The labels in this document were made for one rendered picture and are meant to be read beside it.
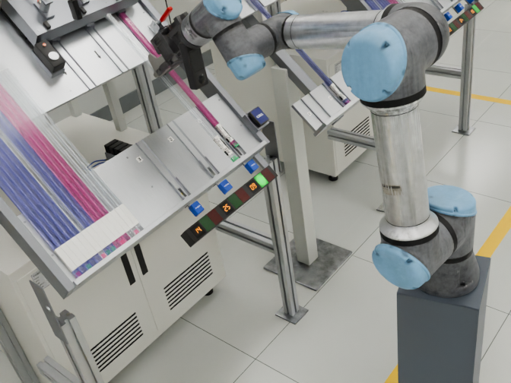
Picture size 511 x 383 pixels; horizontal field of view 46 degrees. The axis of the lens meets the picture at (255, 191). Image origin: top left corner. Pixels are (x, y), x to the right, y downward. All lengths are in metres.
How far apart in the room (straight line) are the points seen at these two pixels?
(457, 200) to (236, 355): 1.04
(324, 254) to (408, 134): 1.33
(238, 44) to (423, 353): 0.85
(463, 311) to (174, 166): 0.77
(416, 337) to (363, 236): 1.00
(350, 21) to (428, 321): 0.69
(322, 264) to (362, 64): 1.39
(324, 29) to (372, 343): 1.13
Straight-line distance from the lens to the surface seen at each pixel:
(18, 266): 1.66
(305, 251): 2.27
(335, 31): 1.25
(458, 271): 1.38
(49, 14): 1.61
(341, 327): 2.09
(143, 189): 1.48
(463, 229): 1.31
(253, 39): 1.32
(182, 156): 1.56
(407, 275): 1.21
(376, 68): 1.01
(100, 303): 1.86
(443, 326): 1.45
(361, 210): 2.59
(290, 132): 1.99
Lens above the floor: 1.54
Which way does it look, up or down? 34 degrees down
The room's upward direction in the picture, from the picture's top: 10 degrees counter-clockwise
